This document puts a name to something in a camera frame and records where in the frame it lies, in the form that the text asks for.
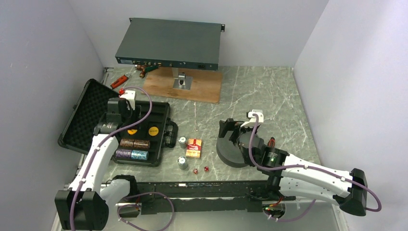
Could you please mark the yellow big blind button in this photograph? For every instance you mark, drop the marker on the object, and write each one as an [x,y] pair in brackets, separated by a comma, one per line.
[153,131]

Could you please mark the black poker set case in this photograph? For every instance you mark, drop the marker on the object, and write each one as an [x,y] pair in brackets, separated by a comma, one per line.
[92,103]

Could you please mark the copper green connectors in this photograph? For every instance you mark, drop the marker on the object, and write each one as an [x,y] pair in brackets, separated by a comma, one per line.
[145,68]

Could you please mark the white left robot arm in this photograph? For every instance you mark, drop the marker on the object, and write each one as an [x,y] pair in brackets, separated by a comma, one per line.
[85,206]

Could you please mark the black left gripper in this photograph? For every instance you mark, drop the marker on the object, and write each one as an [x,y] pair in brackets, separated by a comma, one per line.
[135,114]

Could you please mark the purple chip stack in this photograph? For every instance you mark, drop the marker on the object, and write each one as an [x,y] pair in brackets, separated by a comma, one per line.
[123,153]

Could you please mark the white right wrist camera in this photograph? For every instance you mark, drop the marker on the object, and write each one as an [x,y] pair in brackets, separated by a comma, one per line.
[255,118]

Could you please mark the wooden board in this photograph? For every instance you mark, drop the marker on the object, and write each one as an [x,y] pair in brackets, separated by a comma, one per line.
[206,85]

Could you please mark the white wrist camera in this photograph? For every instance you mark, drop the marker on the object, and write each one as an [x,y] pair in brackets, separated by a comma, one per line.
[255,118]
[129,95]

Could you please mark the yellow small blind button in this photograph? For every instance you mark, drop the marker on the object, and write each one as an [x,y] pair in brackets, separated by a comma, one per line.
[132,131]

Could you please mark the red handled tool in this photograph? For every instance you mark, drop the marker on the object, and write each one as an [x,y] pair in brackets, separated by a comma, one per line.
[120,81]

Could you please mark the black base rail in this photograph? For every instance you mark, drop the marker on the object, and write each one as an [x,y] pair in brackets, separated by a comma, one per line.
[204,196]

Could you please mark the brown orange chip stack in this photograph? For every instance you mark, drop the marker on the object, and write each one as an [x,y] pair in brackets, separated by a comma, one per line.
[136,144]

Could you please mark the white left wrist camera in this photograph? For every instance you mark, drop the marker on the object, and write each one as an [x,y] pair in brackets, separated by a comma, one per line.
[129,95]

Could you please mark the red Texas Holdem card box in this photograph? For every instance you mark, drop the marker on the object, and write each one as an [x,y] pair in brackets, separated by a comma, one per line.
[194,148]

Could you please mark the light blue chip stack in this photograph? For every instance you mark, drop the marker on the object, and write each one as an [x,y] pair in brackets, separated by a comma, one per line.
[139,155]

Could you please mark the red black utility knife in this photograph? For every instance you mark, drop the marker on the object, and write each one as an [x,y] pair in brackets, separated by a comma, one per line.
[271,142]

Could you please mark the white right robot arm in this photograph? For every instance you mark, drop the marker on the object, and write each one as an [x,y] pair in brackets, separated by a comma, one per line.
[289,175]

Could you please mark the metal stand bracket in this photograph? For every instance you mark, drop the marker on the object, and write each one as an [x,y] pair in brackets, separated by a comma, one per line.
[181,80]

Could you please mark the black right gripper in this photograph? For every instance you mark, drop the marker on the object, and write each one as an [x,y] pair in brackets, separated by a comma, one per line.
[229,125]

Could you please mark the dark rack mount device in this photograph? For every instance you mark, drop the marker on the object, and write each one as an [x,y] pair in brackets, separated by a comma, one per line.
[171,43]

